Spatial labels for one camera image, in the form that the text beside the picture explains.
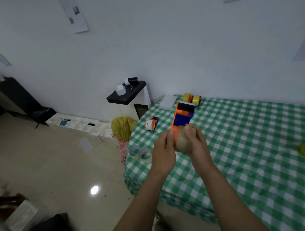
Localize person's left grey shoe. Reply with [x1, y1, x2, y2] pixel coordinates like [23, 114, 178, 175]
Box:
[152, 214, 162, 229]

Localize yellow plastic bag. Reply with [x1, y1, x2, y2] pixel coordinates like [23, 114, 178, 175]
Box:
[111, 116, 138, 142]

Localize row of white boxes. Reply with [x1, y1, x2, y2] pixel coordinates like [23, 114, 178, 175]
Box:
[45, 113, 117, 143]

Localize person's left hand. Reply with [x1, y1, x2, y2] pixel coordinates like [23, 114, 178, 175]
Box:
[150, 129, 177, 176]

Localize white carton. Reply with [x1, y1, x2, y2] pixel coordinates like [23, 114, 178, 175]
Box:
[4, 199, 38, 231]

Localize white foam pad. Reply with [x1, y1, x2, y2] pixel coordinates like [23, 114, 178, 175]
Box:
[159, 94, 178, 110]

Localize black chair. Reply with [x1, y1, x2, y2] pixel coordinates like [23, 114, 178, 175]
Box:
[0, 77, 57, 129]

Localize brown tape roll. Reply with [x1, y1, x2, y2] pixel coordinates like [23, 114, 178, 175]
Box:
[175, 125, 197, 155]

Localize beige tape roll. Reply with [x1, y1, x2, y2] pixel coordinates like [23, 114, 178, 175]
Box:
[139, 147, 153, 160]

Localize green checkered tablecloth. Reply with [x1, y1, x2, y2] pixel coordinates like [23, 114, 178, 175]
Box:
[124, 95, 305, 231]

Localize person's left forearm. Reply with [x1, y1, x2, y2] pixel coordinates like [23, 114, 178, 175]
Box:
[113, 170, 172, 231]

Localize white printed wall paper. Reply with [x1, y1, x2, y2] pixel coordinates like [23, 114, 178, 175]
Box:
[59, 0, 89, 34]
[0, 53, 12, 67]

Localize white paper wall sign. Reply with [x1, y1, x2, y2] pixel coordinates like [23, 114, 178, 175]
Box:
[293, 39, 305, 61]

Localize pink plastic bag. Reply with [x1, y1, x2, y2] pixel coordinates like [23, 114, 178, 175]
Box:
[118, 139, 129, 163]

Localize white cabinet with black top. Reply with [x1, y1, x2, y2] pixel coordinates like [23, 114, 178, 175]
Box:
[106, 81, 152, 121]

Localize person's right hand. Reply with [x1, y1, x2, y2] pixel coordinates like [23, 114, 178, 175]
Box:
[185, 123, 216, 178]

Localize person's right forearm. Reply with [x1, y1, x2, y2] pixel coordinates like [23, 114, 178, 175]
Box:
[201, 166, 270, 231]

